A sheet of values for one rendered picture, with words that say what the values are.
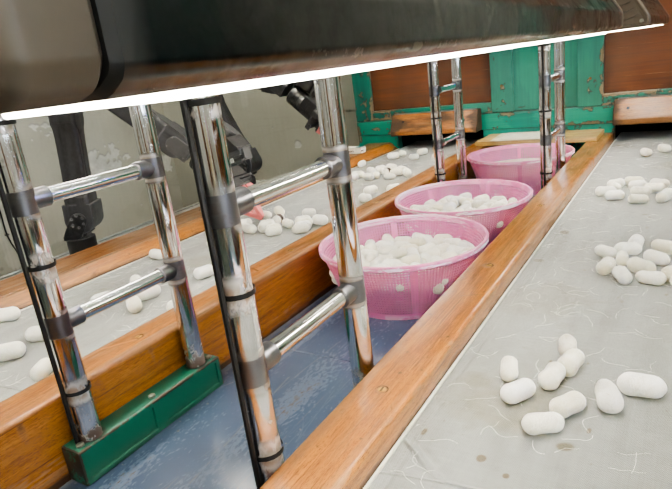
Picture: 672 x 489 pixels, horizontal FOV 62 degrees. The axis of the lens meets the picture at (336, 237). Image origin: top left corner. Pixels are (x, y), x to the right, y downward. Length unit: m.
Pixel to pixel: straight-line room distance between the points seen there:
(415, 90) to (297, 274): 1.19
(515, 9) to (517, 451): 0.34
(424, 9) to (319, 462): 0.35
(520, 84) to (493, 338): 1.30
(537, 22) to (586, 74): 1.51
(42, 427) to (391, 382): 0.34
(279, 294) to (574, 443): 0.50
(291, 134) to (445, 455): 2.77
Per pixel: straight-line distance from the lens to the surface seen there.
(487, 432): 0.51
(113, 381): 0.68
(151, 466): 0.65
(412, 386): 0.52
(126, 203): 3.52
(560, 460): 0.48
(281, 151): 3.21
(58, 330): 0.60
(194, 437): 0.67
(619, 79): 1.81
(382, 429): 0.47
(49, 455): 0.66
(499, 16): 0.24
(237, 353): 0.41
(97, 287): 1.02
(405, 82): 1.99
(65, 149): 1.34
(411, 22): 0.16
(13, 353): 0.82
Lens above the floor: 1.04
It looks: 17 degrees down
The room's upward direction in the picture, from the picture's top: 7 degrees counter-clockwise
